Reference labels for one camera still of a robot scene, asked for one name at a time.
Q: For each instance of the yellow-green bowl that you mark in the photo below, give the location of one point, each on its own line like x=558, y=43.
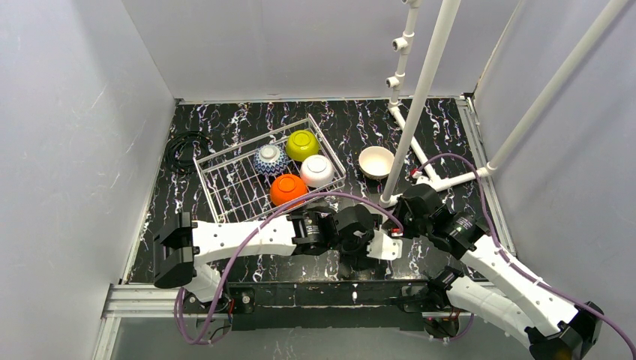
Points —
x=302, y=144

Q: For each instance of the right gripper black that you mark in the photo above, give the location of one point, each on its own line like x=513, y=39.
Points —
x=408, y=209

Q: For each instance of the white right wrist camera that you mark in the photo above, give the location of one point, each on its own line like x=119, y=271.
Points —
x=420, y=177

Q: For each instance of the red patterned bowl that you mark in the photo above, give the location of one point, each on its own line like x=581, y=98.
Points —
x=270, y=160

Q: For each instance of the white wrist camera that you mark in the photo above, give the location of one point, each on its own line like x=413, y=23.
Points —
x=420, y=177
x=384, y=247

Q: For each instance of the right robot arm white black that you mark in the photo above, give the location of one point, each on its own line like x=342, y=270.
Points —
x=550, y=327

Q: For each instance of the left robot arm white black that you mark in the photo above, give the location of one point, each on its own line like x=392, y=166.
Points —
x=184, y=248

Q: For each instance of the white bowl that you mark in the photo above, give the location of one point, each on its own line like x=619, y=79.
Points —
x=317, y=171

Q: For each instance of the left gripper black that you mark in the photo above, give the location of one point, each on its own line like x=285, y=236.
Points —
x=358, y=243

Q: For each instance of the white wire dish rack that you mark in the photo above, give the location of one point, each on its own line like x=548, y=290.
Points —
x=237, y=180

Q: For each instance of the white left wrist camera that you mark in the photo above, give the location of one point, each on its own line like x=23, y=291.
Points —
x=384, y=247

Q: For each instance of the cream bowl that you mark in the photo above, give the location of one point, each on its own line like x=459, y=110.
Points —
x=376, y=162
x=285, y=188

